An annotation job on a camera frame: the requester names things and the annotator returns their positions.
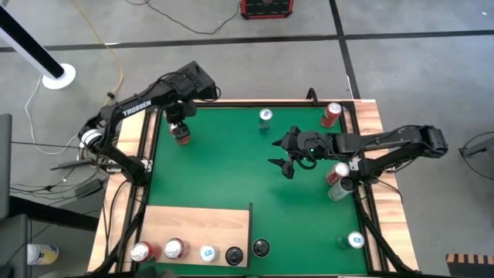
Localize black power adapter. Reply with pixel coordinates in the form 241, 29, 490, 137
75, 178, 104, 200

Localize thin black cable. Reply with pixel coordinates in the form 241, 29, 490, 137
10, 141, 65, 150

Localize silver can with blue tab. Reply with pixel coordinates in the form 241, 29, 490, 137
198, 243, 219, 263

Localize long black floor cable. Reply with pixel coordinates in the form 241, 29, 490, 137
125, 0, 243, 36

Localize black orange striped block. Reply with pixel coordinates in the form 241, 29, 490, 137
445, 253, 494, 278

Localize red and black box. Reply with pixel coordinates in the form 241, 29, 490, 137
239, 0, 295, 20

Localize white black floor stand pole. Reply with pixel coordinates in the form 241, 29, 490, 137
0, 4, 77, 90

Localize black floor bar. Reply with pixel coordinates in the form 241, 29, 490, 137
9, 195, 100, 232

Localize white cable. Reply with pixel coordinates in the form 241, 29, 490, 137
24, 75, 65, 156

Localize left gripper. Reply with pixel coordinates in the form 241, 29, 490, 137
165, 99, 198, 141

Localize white tall beverage can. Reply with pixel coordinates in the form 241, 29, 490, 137
327, 176, 356, 202

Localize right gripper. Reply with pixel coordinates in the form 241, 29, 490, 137
267, 125, 329, 181

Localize red cola can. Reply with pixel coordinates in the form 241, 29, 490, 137
130, 241, 161, 265
162, 237, 190, 259
325, 161, 350, 187
320, 101, 343, 129
169, 122, 193, 147

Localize green table mat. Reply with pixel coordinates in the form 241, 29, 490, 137
147, 106, 368, 276

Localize grey furniture panel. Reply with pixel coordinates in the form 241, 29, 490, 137
0, 113, 32, 278

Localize white yellow canister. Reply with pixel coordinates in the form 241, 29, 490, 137
26, 242, 60, 266

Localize black clamp hook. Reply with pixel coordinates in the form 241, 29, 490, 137
306, 87, 321, 106

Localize yellow cable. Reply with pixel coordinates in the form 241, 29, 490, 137
71, 0, 125, 127

